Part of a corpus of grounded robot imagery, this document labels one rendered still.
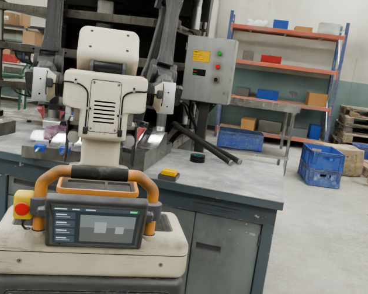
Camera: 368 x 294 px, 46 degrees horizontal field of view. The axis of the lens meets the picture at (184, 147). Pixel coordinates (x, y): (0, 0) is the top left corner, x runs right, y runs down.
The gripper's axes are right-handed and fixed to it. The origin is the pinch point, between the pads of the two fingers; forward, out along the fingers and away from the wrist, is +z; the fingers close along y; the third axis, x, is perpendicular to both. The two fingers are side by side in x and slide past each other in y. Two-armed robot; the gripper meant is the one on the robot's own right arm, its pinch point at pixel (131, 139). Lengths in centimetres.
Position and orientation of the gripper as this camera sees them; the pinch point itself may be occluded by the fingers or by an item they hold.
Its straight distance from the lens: 194.6
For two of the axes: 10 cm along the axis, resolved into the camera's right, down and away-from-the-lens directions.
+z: -2.8, 9.5, 0.9
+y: -9.4, -3.0, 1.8
